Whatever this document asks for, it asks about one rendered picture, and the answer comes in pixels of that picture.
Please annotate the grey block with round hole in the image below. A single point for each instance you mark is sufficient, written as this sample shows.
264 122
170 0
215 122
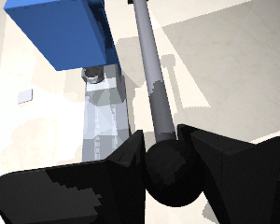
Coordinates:
108 90

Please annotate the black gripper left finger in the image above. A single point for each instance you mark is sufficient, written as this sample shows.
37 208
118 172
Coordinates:
112 188

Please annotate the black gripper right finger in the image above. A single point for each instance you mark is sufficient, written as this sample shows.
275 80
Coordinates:
242 182

